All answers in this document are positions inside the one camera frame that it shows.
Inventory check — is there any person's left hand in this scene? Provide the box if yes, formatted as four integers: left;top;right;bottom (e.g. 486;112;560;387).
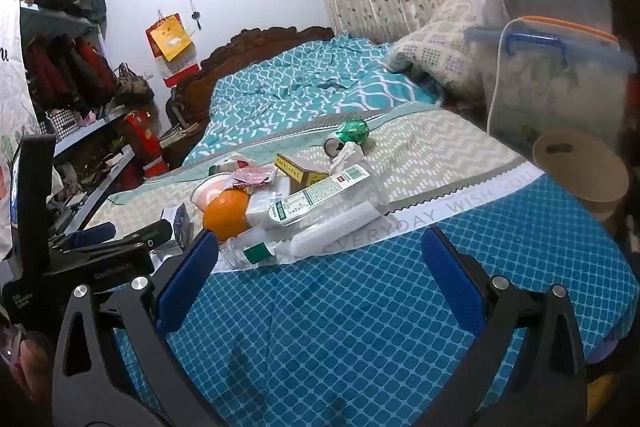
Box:
0;322;52;408

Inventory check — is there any large clear plastic bottle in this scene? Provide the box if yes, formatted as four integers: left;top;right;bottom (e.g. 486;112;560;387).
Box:
252;164;391;233

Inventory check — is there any beige round bin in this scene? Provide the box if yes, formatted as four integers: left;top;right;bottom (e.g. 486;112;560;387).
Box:
532;130;630;220

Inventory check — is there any yellow cardboard box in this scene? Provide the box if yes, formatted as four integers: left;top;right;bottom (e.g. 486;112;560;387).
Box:
275;153;331;188

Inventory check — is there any brown patterned handbag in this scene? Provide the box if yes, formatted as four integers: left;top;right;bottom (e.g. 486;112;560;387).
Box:
112;63;156;108

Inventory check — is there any patterned pillow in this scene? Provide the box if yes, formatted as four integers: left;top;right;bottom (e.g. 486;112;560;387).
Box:
387;0;506;98

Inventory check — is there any small white blue box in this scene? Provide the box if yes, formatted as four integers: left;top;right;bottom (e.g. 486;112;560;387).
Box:
160;204;193;248

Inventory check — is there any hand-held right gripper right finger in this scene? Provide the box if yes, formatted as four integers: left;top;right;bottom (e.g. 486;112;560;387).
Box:
421;226;588;427

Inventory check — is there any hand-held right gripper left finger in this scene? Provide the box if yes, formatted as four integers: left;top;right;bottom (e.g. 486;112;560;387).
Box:
51;229;226;427

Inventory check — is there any clear storage box blue handle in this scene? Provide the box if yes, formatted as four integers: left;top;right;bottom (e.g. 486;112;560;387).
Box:
465;16;638;158

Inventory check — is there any purple bed sheet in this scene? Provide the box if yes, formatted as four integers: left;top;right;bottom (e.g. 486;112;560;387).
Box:
585;332;628;365

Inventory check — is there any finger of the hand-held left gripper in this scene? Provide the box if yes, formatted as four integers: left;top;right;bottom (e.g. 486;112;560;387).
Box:
62;223;117;252
50;219;173;255

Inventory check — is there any teal white patterned duvet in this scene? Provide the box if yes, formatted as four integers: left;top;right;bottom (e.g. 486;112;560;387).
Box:
182;34;441;165

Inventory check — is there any red yellow wall calendar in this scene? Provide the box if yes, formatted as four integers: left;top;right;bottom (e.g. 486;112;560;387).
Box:
145;14;198;85

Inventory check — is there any carved wooden headboard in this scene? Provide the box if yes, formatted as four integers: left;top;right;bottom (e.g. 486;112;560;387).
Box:
167;26;335;158

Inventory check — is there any white plastic packet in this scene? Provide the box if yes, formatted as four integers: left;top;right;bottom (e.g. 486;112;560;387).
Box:
247;189;281;228

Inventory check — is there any orange fruit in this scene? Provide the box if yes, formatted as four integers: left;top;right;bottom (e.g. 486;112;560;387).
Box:
202;190;251;242

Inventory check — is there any red snack wrapper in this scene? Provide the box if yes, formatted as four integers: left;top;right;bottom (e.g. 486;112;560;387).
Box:
227;167;278;190

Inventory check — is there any crushed green can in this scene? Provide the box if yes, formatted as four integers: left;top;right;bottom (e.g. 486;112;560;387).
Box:
324;119;373;158

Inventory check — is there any pink white plastic wrapper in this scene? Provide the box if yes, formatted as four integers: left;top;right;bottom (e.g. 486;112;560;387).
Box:
192;172;236;210

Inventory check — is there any small clear plastic bottle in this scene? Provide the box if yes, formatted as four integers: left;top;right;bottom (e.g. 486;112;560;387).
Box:
219;201;391;272

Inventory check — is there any white tissue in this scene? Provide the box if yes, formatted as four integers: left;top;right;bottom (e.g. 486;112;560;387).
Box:
330;142;368;178

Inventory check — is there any metal storage shelf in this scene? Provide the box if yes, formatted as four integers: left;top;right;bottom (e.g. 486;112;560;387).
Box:
20;2;151;208

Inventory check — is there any blue beige patterned bedspread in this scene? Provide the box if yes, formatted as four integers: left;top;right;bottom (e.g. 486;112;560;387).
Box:
85;99;640;427

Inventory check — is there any red gift box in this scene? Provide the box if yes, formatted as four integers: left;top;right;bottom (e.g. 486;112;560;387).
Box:
124;109;168;180

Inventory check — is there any white printed cloth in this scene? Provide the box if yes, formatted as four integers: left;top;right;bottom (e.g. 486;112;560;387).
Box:
0;0;41;258

